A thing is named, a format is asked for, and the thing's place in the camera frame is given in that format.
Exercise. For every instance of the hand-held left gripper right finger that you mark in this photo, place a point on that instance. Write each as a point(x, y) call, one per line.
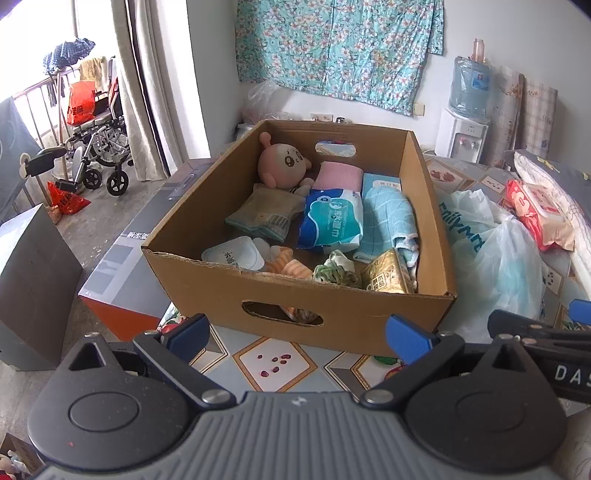
point(406, 334)

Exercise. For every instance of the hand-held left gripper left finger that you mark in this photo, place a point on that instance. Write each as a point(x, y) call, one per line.
point(189, 334)

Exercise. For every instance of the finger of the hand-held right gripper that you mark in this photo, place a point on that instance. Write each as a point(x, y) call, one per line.
point(582, 310)
point(531, 326)

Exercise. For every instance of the brown cardboard box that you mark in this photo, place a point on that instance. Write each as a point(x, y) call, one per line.
point(300, 300)

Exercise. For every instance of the light blue towel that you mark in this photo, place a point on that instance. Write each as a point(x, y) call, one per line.
point(385, 221)

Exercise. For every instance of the pink mesh sponge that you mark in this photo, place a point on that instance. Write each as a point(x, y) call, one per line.
point(337, 175)

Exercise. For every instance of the gold snack packet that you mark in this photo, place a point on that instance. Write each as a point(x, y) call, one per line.
point(385, 274)

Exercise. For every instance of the white plastic bag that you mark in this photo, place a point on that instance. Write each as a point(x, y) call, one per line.
point(498, 258)

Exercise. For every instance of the grey orange appliance carton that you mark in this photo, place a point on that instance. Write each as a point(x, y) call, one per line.
point(120, 272)

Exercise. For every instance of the green white knitted cloth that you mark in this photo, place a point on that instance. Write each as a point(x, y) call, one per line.
point(334, 270)

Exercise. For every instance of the pink wet wipes packet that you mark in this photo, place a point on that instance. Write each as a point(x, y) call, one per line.
point(535, 210)

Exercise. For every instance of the grey blanket yellow prints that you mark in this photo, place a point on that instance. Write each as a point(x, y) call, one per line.
point(568, 177)

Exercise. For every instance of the blue tissue pack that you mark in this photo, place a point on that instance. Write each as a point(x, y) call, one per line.
point(330, 217)

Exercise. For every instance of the olive green packet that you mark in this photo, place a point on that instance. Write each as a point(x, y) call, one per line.
point(263, 210)

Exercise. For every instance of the grey cabinet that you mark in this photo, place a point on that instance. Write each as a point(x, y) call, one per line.
point(32, 286)

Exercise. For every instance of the red plastic bag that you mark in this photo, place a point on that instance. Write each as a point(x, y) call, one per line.
point(64, 201)

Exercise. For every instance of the pink plush doll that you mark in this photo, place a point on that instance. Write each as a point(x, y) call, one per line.
point(281, 161)

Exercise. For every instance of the checkered patterned board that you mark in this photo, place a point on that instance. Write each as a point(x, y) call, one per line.
point(540, 115)

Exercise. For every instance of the white water dispenser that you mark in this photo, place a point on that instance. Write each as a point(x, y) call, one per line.
point(461, 138)

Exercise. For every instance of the floral patterned board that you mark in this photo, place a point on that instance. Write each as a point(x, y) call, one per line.
point(508, 120)

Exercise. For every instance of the wheelchair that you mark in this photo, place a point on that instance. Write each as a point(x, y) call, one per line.
point(99, 138)

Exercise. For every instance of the black saddle seat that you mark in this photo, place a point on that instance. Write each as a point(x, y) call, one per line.
point(44, 161)

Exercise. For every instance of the blue water bottle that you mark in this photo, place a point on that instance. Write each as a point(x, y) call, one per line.
point(471, 92)

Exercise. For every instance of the dark printed cloth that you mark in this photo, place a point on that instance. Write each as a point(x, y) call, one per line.
point(16, 161)

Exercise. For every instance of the clear plastic bag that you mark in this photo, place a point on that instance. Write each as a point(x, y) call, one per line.
point(265, 99)

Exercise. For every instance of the beige curtain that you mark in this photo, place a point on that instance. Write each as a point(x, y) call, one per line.
point(138, 92)

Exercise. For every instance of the orange plastic bag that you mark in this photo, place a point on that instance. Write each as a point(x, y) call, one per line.
point(82, 104)

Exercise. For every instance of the pink bottle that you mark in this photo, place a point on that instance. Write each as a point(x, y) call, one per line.
point(478, 50)

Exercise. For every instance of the yellow towel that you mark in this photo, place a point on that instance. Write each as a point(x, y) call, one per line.
point(92, 69)

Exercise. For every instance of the blue checkered garment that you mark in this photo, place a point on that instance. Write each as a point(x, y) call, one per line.
point(69, 53)

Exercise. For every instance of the wall socket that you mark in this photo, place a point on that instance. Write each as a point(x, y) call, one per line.
point(418, 109)

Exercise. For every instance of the teal floral wall cloth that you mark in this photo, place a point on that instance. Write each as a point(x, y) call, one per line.
point(332, 46)

